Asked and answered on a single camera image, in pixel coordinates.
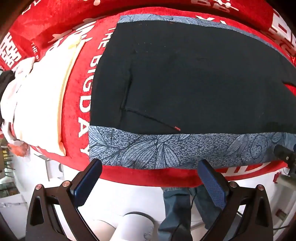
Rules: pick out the red printed backrest cover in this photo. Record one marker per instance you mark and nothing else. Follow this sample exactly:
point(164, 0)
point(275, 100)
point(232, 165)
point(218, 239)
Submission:
point(69, 14)

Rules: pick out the orange plastic bag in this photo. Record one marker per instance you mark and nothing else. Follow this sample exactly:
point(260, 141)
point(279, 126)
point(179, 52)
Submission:
point(19, 148)

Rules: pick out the person's blue jeans legs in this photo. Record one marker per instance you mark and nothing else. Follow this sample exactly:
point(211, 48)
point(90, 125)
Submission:
point(178, 208)

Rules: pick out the red printed blanket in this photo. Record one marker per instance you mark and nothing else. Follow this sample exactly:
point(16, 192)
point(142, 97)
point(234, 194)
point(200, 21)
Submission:
point(76, 97)

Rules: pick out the black pants with grey floral trim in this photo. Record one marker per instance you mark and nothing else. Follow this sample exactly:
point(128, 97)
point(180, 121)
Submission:
point(189, 78)

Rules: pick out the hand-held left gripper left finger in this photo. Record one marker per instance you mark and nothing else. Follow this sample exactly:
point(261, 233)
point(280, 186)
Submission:
point(86, 183)

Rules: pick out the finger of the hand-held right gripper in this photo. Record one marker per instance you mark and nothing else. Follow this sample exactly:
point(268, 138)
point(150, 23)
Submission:
point(283, 151)

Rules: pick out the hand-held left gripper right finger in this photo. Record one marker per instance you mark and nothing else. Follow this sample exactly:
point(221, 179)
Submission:
point(214, 183)

